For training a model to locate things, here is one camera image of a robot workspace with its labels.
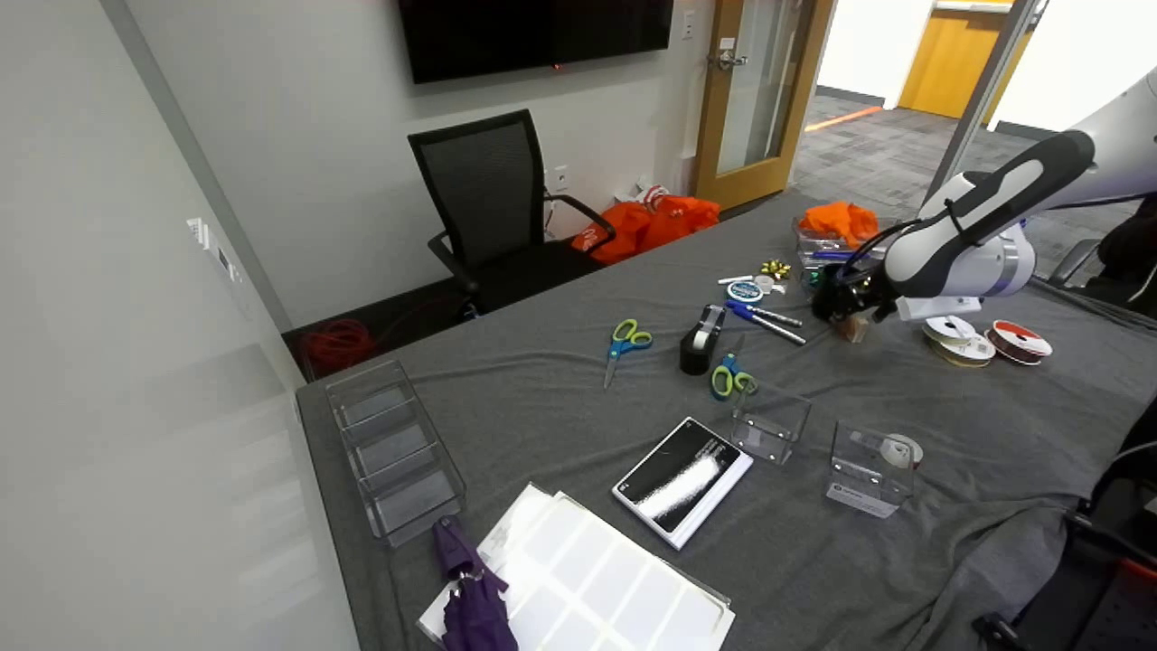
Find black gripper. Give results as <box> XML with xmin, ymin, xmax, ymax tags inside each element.
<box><xmin>809</xmin><ymin>262</ymin><xmax>894</xmax><ymax>323</ymax></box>

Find small wooden block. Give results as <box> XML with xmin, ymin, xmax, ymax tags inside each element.
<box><xmin>844</xmin><ymin>314</ymin><xmax>870</xmax><ymax>343</ymax></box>

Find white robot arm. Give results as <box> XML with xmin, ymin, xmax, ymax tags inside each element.
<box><xmin>814</xmin><ymin>68</ymin><xmax>1157</xmax><ymax>323</ymax></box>

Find clear square plastic container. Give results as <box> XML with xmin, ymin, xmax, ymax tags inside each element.
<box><xmin>823</xmin><ymin>427</ymin><xmax>922</xmax><ymax>521</ymax></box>

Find orange fabric bundle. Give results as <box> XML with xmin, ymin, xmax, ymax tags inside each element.
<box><xmin>800</xmin><ymin>201</ymin><xmax>884</xmax><ymax>248</ymax></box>

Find silver blue marker left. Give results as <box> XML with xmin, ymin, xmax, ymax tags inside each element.
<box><xmin>727</xmin><ymin>300</ymin><xmax>807</xmax><ymax>345</ymax></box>

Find blue white tape roll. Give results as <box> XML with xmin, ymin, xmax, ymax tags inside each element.
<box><xmin>720</xmin><ymin>276</ymin><xmax>785</xmax><ymax>303</ymax></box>

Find white ribbon spool upper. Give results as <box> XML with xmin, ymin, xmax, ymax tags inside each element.
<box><xmin>922</xmin><ymin>314</ymin><xmax>993</xmax><ymax>365</ymax></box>

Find black tape dispenser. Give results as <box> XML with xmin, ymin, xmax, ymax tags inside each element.
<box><xmin>679</xmin><ymin>303</ymin><xmax>727</xmax><ymax>377</ymax></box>

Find small white tape roll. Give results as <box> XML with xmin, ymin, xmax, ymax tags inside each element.
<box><xmin>879</xmin><ymin>433</ymin><xmax>922</xmax><ymax>466</ymax></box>

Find red and white ribbon spool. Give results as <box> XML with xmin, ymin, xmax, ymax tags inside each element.
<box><xmin>988</xmin><ymin>319</ymin><xmax>1054</xmax><ymax>365</ymax></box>

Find orange bag on floor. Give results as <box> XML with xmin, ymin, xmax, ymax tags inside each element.
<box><xmin>569</xmin><ymin>194</ymin><xmax>725</xmax><ymax>262</ymax></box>

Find green blue scissors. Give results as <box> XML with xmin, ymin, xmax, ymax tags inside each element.
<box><xmin>604</xmin><ymin>319</ymin><xmax>656</xmax><ymax>378</ymax></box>

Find wooden door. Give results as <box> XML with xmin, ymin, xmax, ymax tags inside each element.
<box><xmin>692</xmin><ymin>0</ymin><xmax>835</xmax><ymax>208</ymax></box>

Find black white tablet box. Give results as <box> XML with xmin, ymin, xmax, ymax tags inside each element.
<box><xmin>612</xmin><ymin>417</ymin><xmax>751</xmax><ymax>548</ymax></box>

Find black office chair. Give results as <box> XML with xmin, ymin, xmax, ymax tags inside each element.
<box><xmin>409</xmin><ymin>107</ymin><xmax>617</xmax><ymax>314</ymax></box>

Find white label sheets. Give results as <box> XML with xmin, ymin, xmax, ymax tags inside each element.
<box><xmin>476</xmin><ymin>484</ymin><xmax>734</xmax><ymax>651</ymax></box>

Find clear empty organizer tray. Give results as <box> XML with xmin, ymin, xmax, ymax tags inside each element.
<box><xmin>324</xmin><ymin>365</ymin><xmax>462</xmax><ymax>544</ymax></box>

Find purple cloth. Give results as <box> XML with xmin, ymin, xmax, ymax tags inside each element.
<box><xmin>433</xmin><ymin>515</ymin><xmax>516</xmax><ymax>651</ymax></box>

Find blue handled scissors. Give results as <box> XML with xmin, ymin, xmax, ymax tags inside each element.
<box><xmin>710</xmin><ymin>355</ymin><xmax>755</xmax><ymax>400</ymax></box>

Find wall mounted television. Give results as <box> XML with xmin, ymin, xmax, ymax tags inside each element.
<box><xmin>397</xmin><ymin>0</ymin><xmax>674</xmax><ymax>84</ymax></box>

